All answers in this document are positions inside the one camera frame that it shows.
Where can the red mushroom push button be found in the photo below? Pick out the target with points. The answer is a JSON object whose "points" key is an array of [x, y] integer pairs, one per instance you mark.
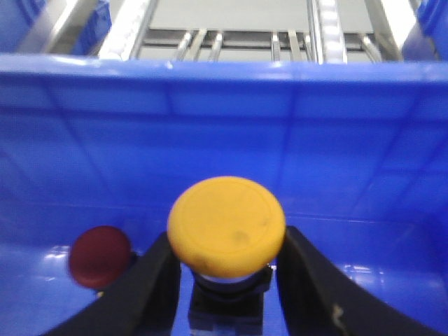
{"points": [[99, 256]]}

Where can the blue crate rear left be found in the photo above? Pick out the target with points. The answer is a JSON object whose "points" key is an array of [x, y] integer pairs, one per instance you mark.
{"points": [[64, 27]]}

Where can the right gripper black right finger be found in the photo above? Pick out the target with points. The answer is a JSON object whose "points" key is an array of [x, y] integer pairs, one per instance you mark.
{"points": [[318, 299]]}

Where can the steel roller rack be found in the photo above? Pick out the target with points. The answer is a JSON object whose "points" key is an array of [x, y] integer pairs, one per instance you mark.
{"points": [[279, 31]]}

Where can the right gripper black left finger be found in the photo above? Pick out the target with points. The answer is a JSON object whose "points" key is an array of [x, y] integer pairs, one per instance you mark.
{"points": [[143, 301]]}

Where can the blue crate rear right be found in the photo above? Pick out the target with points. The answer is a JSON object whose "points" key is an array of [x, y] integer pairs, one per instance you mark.
{"points": [[427, 39]]}

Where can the yellow mushroom push button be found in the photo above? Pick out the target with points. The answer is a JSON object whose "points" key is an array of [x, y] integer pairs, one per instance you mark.
{"points": [[227, 230]]}

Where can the blue plastic crate right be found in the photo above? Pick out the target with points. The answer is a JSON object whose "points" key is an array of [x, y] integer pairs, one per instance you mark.
{"points": [[355, 153]]}

